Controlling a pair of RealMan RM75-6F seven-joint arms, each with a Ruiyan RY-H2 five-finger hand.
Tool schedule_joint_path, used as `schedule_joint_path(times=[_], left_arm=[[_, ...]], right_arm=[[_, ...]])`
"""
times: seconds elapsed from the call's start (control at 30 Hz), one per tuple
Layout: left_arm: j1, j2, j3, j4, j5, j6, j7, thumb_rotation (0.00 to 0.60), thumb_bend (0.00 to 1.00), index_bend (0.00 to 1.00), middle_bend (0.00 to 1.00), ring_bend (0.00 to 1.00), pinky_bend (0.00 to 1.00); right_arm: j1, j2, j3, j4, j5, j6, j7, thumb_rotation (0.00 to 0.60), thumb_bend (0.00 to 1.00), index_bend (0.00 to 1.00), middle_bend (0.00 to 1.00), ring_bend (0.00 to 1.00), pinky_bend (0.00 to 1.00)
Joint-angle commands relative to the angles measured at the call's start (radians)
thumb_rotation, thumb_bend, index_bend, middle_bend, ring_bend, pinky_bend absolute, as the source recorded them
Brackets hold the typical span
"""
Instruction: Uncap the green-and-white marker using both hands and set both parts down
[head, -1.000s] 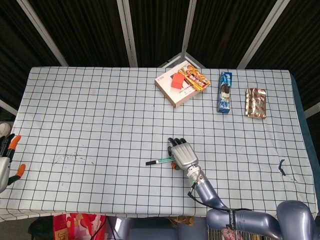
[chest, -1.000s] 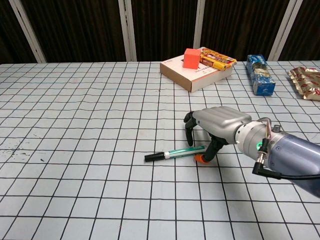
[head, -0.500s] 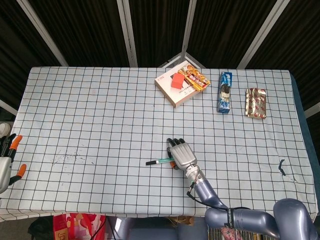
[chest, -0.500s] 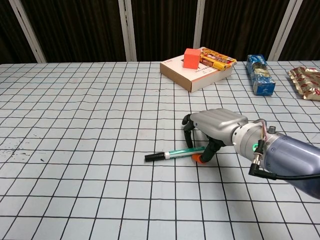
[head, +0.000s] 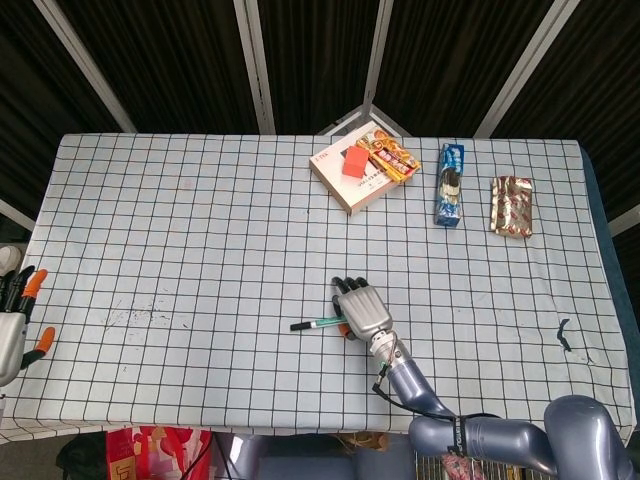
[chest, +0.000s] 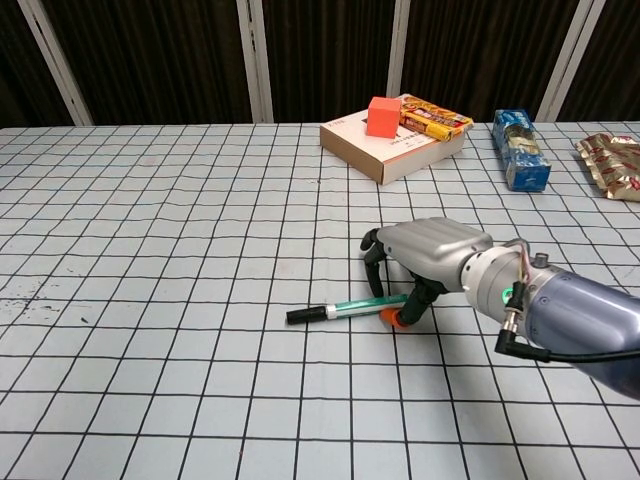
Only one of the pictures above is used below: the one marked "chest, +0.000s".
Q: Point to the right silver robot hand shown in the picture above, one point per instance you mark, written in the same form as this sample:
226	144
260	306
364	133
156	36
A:
435	245

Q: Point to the green white marker body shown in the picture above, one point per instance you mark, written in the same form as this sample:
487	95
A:
360	306

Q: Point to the black marker cap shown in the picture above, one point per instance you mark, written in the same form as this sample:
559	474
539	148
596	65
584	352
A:
306	315

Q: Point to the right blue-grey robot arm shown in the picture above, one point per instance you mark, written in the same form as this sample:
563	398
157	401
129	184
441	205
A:
575	315

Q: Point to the yellow snack package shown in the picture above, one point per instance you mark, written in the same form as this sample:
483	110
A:
437	122

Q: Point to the white flat cardboard box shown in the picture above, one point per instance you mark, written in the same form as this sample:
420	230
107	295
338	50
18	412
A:
357	145

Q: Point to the blue cookie package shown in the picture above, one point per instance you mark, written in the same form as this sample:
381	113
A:
522	150

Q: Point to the orange cube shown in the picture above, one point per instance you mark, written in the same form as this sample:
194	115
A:
382	120

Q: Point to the gold foil snack bag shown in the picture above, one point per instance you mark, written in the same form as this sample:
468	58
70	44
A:
615	165

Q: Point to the checked light blue tablecloth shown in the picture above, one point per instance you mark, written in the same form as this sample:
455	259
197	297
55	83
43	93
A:
200	250

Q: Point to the white partition frame post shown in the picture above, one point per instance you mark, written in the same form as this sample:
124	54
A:
407	45
256	60
567	60
55	62

